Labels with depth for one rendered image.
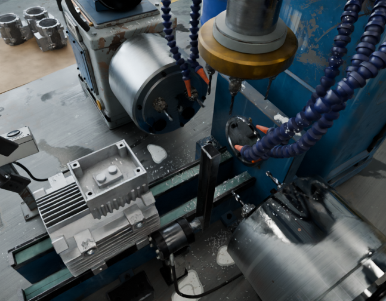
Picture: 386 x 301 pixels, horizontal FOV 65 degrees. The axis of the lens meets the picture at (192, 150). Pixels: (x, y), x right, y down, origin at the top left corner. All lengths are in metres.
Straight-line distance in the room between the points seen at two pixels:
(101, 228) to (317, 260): 0.39
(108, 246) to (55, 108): 0.78
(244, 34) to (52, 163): 0.79
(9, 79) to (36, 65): 0.23
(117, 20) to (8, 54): 2.16
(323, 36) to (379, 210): 0.60
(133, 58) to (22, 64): 2.09
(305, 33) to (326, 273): 0.49
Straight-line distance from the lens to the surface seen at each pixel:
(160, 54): 0.85
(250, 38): 0.54
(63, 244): 0.61
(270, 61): 0.53
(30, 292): 0.79
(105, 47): 0.97
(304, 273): 0.54
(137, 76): 0.82
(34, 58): 2.95
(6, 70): 2.89
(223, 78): 0.81
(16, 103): 1.40
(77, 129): 1.20
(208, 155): 0.47
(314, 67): 0.76
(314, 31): 0.74
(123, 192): 0.60
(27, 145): 0.83
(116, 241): 0.65
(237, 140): 0.84
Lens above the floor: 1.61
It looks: 49 degrees down
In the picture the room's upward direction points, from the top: 3 degrees clockwise
